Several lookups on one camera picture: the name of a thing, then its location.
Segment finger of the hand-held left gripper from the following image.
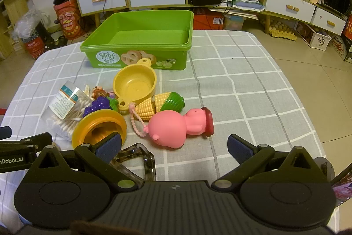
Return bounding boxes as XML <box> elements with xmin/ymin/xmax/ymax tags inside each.
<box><xmin>19</xmin><ymin>133</ymin><xmax>53</xmax><ymax>146</ymax></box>
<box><xmin>0</xmin><ymin>126</ymin><xmax>13</xmax><ymax>140</ymax></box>

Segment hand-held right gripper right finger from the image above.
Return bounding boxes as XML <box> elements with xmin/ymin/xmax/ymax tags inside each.
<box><xmin>211</xmin><ymin>134</ymin><xmax>328</xmax><ymax>193</ymax></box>

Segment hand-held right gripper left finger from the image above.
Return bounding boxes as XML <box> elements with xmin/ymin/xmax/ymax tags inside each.
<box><xmin>27</xmin><ymin>132</ymin><xmax>139</xmax><ymax>193</ymax></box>

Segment orange plastic lid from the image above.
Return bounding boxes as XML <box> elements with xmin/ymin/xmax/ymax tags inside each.
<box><xmin>72</xmin><ymin>109</ymin><xmax>127</xmax><ymax>149</ymax></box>

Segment purple toy grapes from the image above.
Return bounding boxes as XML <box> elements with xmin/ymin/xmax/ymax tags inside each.
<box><xmin>82</xmin><ymin>96</ymin><xmax>119</xmax><ymax>118</ymax></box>

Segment cotton swab pack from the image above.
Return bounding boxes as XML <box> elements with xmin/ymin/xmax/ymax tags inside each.
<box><xmin>41</xmin><ymin>80</ymin><xmax>92</xmax><ymax>140</ymax></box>

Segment toy corn cob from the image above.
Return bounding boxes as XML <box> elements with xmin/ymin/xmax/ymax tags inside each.
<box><xmin>135</xmin><ymin>92</ymin><xmax>185</xmax><ymax>122</ymax></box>

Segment pink pig toy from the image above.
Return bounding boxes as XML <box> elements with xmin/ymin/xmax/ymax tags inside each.
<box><xmin>143</xmin><ymin>107</ymin><xmax>214</xmax><ymax>150</ymax></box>

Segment yellow toy pot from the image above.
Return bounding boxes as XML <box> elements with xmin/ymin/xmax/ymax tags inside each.
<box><xmin>113</xmin><ymin>57</ymin><xmax>158</xmax><ymax>115</ymax></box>

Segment green plastic box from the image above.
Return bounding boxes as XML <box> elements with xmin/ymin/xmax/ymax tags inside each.
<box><xmin>80</xmin><ymin>10</ymin><xmax>194</xmax><ymax>72</ymax></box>

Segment small cartoon figurine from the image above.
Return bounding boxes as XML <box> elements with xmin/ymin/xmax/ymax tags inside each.
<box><xmin>92</xmin><ymin>86</ymin><xmax>106</xmax><ymax>99</ymax></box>

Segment grey checkered tablecloth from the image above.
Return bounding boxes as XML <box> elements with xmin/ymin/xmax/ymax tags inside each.
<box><xmin>0</xmin><ymin>30</ymin><xmax>334</xmax><ymax>235</ymax></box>

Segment red printed box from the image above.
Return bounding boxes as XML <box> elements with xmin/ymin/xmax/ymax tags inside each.
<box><xmin>26</xmin><ymin>37</ymin><xmax>46</xmax><ymax>59</ymax></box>

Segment clear plastic bag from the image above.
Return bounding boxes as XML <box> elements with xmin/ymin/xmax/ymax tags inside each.
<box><xmin>14</xmin><ymin>11</ymin><xmax>48</xmax><ymax>40</ymax></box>

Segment orange face-print box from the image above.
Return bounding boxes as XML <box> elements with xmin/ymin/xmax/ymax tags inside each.
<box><xmin>53</xmin><ymin>0</ymin><xmax>83</xmax><ymax>40</ymax></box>

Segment yellow egg tray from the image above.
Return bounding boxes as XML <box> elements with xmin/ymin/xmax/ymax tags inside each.
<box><xmin>268</xmin><ymin>19</ymin><xmax>297</xmax><ymax>41</ymax></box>

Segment clear plastic container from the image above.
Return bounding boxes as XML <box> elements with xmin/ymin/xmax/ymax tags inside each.
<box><xmin>223</xmin><ymin>15</ymin><xmax>246</xmax><ymax>31</ymax></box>

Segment wooden shelf unit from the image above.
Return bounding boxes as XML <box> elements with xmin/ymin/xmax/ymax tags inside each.
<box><xmin>0</xmin><ymin>0</ymin><xmax>29</xmax><ymax>59</ymax></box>

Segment orange cardboard box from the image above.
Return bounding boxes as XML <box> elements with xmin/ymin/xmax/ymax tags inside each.
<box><xmin>192</xmin><ymin>8</ymin><xmax>224</xmax><ymax>30</ymax></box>

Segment white storage crate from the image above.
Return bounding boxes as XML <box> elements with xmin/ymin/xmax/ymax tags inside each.
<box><xmin>295</xmin><ymin>23</ymin><xmax>332</xmax><ymax>52</ymax></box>

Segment orange printed carton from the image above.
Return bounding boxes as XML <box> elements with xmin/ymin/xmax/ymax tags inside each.
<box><xmin>330</xmin><ymin>17</ymin><xmax>352</xmax><ymax>62</ymax></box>

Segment pink bead strap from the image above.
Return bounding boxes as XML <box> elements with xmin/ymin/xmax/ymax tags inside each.
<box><xmin>129</xmin><ymin>103</ymin><xmax>149</xmax><ymax>138</ymax></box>

